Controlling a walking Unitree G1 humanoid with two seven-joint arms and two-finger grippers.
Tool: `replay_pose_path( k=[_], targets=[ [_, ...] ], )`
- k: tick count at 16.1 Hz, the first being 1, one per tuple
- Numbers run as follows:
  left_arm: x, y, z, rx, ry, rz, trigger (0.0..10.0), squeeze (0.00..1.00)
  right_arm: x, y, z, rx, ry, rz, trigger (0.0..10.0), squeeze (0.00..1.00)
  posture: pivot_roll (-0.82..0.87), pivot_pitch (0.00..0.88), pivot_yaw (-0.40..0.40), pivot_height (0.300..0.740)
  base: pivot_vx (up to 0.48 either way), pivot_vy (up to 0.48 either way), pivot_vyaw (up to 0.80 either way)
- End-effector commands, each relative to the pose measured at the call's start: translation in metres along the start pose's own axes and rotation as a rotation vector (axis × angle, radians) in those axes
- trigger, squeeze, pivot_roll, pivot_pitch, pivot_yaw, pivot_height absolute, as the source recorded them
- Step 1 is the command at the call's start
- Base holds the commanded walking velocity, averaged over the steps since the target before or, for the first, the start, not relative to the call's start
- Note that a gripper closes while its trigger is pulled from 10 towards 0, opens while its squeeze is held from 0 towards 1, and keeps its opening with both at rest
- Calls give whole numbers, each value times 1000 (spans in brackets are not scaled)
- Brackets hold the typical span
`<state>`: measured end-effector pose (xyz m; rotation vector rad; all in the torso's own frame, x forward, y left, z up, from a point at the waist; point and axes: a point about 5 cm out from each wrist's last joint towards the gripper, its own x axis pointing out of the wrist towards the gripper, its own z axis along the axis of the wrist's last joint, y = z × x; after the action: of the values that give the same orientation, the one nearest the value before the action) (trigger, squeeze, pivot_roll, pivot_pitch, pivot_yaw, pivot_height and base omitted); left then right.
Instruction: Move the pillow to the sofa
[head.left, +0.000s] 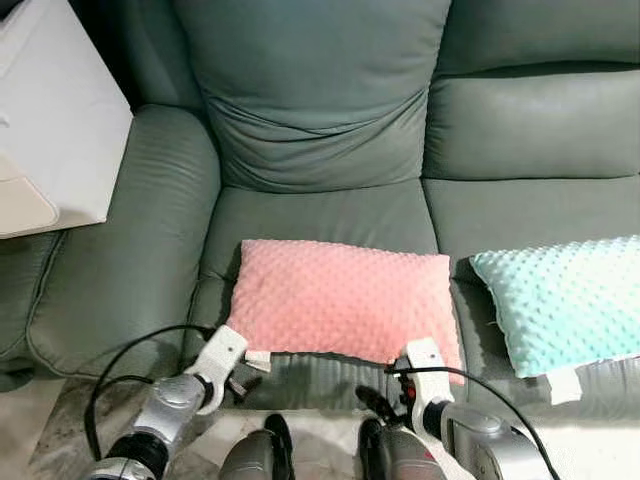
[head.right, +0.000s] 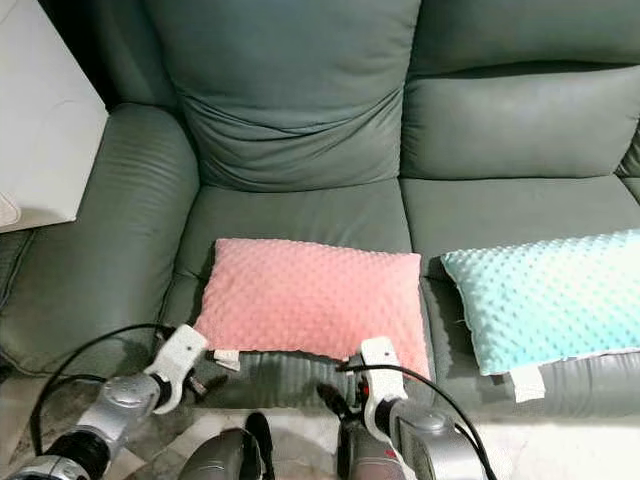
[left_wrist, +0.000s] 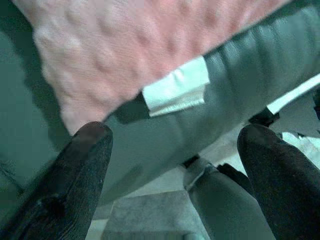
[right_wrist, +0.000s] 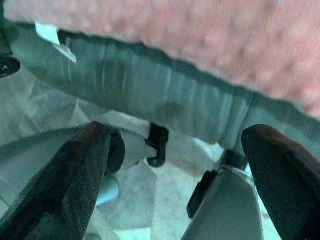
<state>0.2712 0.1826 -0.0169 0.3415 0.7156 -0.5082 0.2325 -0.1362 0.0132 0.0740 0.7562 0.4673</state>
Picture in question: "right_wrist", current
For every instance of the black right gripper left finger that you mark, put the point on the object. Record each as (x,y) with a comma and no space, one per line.
(67,185)

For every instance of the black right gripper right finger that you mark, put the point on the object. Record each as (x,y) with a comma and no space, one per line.
(287,185)

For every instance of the pink fluffy pillow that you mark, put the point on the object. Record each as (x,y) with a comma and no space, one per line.
(200,32)

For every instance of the black sofa foot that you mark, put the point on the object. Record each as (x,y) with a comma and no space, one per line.
(157,147)

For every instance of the white fabric label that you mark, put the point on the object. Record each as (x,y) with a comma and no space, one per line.
(53,40)

